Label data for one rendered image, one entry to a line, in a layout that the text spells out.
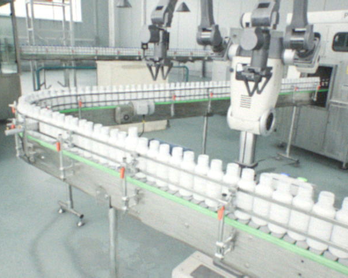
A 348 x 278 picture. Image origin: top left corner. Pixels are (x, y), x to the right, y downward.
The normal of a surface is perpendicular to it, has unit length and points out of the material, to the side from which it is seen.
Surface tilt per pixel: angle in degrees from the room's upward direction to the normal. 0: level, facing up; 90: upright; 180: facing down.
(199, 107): 90
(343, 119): 90
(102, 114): 90
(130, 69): 90
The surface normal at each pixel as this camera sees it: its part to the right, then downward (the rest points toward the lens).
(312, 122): -0.84, 0.14
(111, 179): -0.63, 0.22
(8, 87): 0.77, 0.22
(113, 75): 0.54, 0.28
